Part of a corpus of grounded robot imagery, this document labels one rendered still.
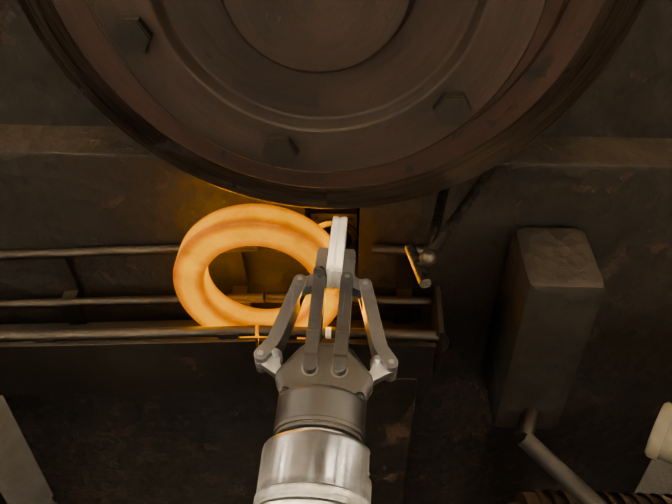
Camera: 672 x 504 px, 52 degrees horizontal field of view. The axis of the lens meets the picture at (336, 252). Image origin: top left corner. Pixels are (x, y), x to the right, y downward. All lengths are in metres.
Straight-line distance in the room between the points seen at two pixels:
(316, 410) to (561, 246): 0.33
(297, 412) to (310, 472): 0.05
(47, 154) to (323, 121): 0.38
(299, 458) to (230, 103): 0.26
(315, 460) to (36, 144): 0.46
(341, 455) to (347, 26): 0.30
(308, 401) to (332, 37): 0.28
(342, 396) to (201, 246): 0.24
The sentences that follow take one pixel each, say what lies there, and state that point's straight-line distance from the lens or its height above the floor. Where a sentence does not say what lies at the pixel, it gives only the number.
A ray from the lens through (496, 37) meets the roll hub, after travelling 0.46.
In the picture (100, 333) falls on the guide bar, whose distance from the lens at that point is 0.80.
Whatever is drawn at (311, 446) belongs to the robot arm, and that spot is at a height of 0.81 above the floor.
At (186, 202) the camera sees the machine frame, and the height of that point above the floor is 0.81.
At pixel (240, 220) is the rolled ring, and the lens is 0.68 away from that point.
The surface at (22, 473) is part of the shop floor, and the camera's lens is 1.61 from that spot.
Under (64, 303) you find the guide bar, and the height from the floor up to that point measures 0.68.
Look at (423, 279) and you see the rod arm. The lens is 0.56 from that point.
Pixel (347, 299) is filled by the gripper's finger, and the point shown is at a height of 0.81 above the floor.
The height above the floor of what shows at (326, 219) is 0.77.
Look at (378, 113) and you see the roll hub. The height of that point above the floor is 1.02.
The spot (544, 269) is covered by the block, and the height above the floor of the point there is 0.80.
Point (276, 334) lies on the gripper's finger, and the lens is 0.61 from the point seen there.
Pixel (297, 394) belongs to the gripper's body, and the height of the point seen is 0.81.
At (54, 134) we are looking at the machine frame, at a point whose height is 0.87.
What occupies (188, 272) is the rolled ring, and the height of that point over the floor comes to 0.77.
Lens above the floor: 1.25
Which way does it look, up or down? 40 degrees down
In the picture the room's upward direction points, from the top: straight up
